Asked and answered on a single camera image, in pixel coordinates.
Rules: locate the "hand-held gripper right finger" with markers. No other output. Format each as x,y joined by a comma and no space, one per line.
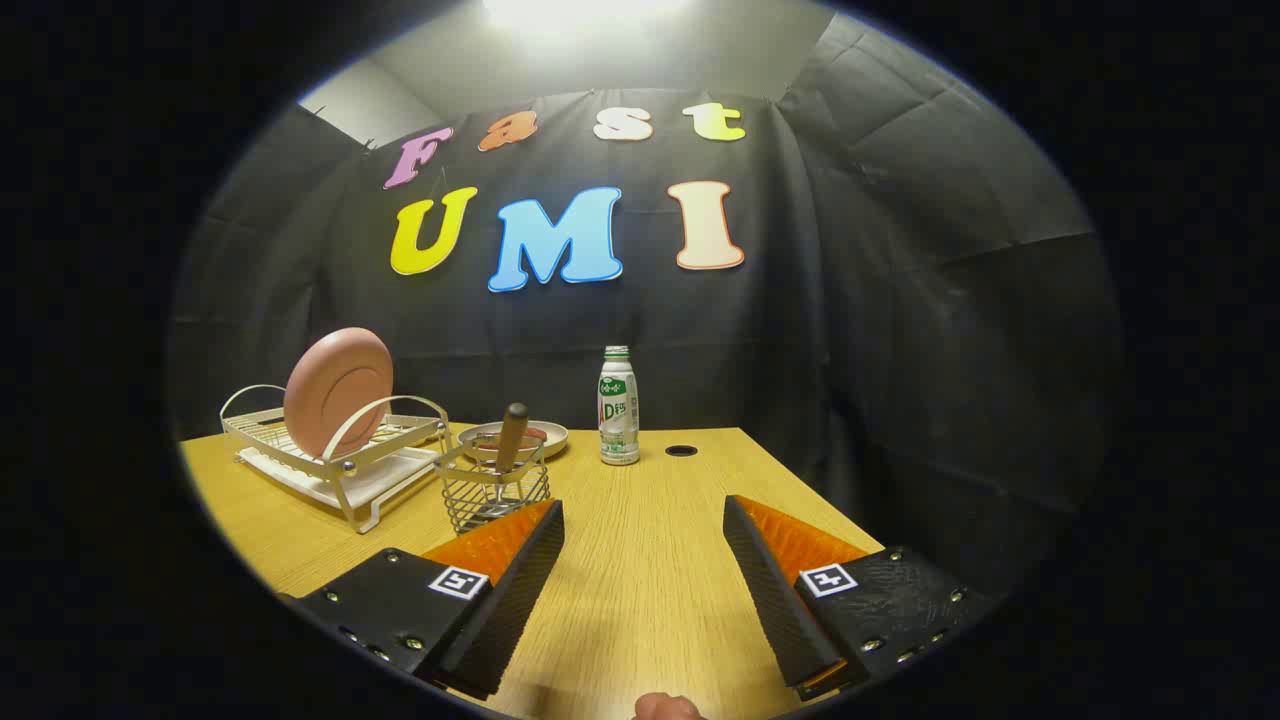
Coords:
775,600

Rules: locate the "pink plate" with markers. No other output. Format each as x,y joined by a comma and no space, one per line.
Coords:
335,390

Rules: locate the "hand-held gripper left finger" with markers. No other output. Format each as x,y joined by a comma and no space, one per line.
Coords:
510,610

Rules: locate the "beige plate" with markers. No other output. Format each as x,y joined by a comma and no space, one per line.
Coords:
552,438

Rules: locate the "black backdrop cloth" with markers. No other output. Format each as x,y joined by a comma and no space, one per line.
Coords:
800,350

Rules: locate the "white green drink bottle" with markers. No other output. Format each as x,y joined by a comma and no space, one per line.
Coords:
618,410

